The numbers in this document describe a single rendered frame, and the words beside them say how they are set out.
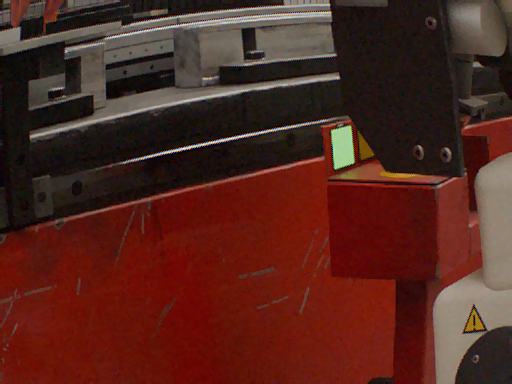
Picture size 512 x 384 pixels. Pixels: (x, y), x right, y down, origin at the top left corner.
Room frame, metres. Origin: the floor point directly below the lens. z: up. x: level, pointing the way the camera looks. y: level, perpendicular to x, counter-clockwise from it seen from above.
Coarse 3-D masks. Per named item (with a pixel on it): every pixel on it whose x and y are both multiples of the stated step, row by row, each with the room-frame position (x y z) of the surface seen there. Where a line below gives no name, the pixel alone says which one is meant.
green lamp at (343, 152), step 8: (344, 128) 1.42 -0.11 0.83; (336, 136) 1.40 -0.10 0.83; (344, 136) 1.42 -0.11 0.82; (336, 144) 1.40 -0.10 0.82; (344, 144) 1.41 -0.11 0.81; (336, 152) 1.40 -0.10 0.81; (344, 152) 1.41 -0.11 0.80; (352, 152) 1.43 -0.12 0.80; (336, 160) 1.40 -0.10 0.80; (344, 160) 1.41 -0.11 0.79; (352, 160) 1.43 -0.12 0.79; (336, 168) 1.40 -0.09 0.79
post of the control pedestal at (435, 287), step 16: (400, 288) 1.41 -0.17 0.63; (416, 288) 1.39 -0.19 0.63; (432, 288) 1.40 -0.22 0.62; (400, 304) 1.41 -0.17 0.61; (416, 304) 1.39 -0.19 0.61; (432, 304) 1.40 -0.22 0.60; (400, 320) 1.41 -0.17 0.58; (416, 320) 1.39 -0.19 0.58; (432, 320) 1.40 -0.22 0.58; (400, 336) 1.41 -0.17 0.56; (416, 336) 1.39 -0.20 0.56; (432, 336) 1.40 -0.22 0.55; (400, 352) 1.41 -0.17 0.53; (416, 352) 1.39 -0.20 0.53; (432, 352) 1.41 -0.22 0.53; (400, 368) 1.41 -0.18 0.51; (416, 368) 1.39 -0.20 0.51; (432, 368) 1.41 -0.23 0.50
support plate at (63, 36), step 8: (104, 24) 1.23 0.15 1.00; (112, 24) 1.24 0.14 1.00; (120, 24) 1.24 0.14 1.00; (64, 32) 1.19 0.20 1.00; (72, 32) 1.20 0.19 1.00; (80, 32) 1.20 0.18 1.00; (88, 32) 1.21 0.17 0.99; (96, 32) 1.22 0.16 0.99; (24, 40) 1.38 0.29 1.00; (32, 40) 1.15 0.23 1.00; (40, 40) 1.16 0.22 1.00; (48, 40) 1.17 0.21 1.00; (56, 40) 1.18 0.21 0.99; (64, 40) 1.19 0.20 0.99; (0, 48) 1.13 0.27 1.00; (8, 48) 1.13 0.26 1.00; (16, 48) 1.14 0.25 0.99; (24, 48) 1.14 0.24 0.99
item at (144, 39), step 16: (176, 16) 2.05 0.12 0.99; (192, 16) 2.00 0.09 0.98; (208, 16) 2.03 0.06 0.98; (224, 16) 2.06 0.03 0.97; (240, 16) 2.09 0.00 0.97; (256, 16) 2.11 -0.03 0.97; (272, 16) 2.13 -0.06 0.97; (112, 32) 1.88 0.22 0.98; (128, 32) 1.91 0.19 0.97; (144, 32) 1.92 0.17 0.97; (160, 32) 1.95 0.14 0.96; (112, 48) 1.87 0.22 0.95; (128, 48) 1.90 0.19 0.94; (144, 48) 1.92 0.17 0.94; (160, 48) 1.95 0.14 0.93; (112, 64) 1.89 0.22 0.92; (128, 64) 1.91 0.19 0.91; (144, 64) 1.92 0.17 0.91; (160, 64) 1.95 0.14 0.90; (112, 80) 1.88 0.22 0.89; (128, 80) 1.91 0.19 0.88
